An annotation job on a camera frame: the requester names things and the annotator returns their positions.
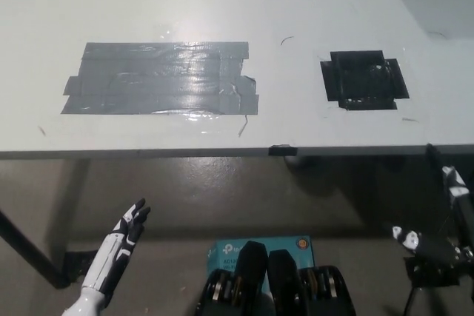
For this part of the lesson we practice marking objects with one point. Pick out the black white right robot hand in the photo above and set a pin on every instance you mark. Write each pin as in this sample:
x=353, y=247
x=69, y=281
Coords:
x=463, y=227

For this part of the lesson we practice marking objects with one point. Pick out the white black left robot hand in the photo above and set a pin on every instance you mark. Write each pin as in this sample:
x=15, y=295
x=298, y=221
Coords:
x=115, y=253

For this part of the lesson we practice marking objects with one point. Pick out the grey table leg panel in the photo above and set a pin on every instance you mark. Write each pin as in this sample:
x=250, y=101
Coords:
x=70, y=201

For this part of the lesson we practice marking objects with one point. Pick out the black metal table leg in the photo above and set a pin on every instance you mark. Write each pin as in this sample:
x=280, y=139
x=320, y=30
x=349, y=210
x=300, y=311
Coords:
x=31, y=251

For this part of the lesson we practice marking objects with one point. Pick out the teal router cardboard box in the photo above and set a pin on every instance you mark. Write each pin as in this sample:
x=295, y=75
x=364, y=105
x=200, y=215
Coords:
x=229, y=251

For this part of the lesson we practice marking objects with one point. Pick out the black tape square mark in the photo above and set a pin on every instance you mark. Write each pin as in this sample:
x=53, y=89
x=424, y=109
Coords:
x=363, y=79

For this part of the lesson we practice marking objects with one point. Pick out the small black edge tape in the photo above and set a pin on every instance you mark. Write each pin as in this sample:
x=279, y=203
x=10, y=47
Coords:
x=283, y=150

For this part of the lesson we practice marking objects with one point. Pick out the grey duct tape patch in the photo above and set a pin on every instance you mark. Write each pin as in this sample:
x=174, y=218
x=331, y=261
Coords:
x=159, y=79

